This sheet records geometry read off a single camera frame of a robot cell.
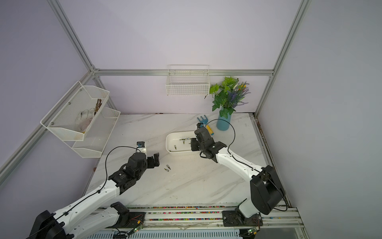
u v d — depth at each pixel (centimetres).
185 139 106
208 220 75
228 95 87
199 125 75
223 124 116
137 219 73
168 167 92
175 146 101
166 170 91
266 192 42
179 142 104
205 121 115
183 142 104
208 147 64
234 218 73
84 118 78
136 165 60
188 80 98
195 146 76
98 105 81
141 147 70
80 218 45
